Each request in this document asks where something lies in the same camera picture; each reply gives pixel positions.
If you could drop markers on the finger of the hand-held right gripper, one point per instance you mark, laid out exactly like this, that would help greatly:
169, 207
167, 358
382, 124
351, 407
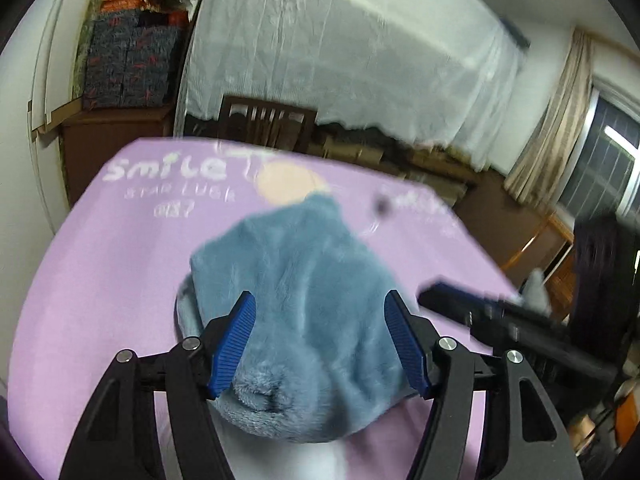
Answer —
450, 302

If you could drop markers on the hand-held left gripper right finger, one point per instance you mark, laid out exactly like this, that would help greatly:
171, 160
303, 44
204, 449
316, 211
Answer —
407, 345

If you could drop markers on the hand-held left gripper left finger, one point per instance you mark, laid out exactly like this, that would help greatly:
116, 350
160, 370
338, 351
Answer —
235, 340

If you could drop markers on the blue fleece garment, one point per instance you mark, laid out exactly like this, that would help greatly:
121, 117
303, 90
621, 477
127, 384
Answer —
300, 285

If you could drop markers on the light brown wooden dresser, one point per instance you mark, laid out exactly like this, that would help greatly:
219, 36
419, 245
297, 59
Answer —
500, 220

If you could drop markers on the dark wooden furniture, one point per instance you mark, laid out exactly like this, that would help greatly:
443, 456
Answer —
400, 160

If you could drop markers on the purple printed bed sheet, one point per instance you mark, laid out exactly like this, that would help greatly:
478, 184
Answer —
100, 260

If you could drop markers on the white framed window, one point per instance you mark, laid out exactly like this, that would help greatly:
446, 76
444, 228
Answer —
600, 160

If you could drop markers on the beige curtain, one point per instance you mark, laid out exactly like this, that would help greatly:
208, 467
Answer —
555, 125

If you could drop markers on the dark wooden chair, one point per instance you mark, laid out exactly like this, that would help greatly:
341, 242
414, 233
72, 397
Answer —
270, 102

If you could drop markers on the brown wooden cabinet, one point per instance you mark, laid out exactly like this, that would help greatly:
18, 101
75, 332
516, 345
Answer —
100, 130

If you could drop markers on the stack of dark patterned boxes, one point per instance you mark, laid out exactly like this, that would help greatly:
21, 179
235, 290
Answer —
130, 60

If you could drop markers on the white board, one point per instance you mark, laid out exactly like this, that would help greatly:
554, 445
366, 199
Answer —
55, 60

